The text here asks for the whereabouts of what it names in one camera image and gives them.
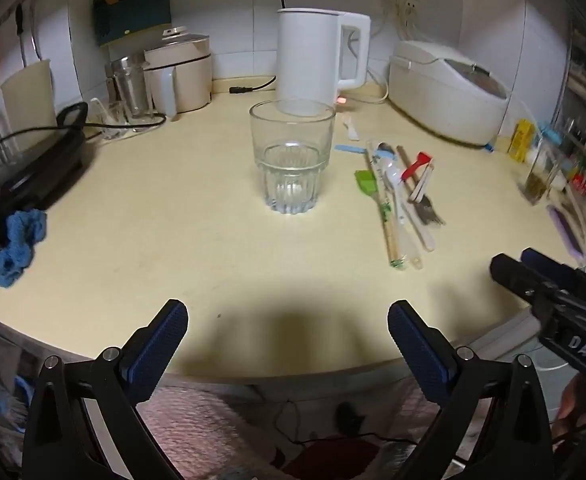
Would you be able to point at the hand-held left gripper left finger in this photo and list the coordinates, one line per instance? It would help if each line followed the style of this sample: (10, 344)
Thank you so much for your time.
(158, 350)

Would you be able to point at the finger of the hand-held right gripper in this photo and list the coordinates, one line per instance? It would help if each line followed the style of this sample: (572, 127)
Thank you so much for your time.
(510, 272)
(543, 262)

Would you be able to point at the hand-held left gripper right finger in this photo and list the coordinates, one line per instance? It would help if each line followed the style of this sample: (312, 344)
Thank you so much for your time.
(418, 355)

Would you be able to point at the paper wooden chopsticks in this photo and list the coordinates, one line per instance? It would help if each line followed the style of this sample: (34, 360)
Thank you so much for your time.
(387, 215)

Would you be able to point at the red plastic spoon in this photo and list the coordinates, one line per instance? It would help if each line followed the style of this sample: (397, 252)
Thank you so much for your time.
(415, 165)

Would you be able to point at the small white plastic spoon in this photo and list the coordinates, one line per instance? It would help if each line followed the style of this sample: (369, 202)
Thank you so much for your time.
(392, 172)

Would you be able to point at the green silicone basting brush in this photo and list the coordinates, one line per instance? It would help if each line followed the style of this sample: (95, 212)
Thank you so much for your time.
(366, 184)

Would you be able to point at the light blue plastic spork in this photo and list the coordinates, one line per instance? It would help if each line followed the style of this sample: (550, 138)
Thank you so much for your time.
(350, 148)

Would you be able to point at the clear ribbed drinking glass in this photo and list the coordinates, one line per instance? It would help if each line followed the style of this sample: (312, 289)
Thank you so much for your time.
(293, 160)

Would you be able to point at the person's right hand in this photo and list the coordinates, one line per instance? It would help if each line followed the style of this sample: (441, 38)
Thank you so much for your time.
(580, 400)

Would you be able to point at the purple plastic tool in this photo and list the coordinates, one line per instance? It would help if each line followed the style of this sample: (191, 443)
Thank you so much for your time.
(568, 235)

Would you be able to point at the glass jar with herbs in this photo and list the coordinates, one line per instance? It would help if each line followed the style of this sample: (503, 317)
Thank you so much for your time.
(540, 177)

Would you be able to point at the yellow carton box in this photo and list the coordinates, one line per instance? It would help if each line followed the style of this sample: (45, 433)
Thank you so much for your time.
(520, 140)

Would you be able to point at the white chopstick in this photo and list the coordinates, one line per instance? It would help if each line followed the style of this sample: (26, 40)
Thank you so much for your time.
(423, 182)
(427, 180)

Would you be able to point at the brown wooden stick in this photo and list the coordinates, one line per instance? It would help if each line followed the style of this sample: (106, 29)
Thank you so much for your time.
(404, 157)

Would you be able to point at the blue knitted cloth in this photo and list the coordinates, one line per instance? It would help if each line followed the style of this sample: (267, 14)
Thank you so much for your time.
(18, 245)

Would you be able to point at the white rice cooker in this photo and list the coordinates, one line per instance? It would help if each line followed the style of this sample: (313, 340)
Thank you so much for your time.
(443, 95)

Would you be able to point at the black electric hot plate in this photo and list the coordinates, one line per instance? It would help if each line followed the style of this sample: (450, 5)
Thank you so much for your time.
(38, 170)

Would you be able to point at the small clear glass pitcher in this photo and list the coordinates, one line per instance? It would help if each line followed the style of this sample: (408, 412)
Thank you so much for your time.
(110, 120)

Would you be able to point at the glass blender jar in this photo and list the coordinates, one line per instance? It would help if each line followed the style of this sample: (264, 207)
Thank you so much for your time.
(130, 85)

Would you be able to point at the beige electric cooking pot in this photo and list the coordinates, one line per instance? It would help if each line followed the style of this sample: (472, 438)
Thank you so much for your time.
(183, 75)

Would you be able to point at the white electric kettle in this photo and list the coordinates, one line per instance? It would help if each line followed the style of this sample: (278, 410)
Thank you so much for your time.
(308, 55)

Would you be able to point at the dark green utensil holder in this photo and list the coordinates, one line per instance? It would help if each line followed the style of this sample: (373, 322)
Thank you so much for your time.
(133, 15)

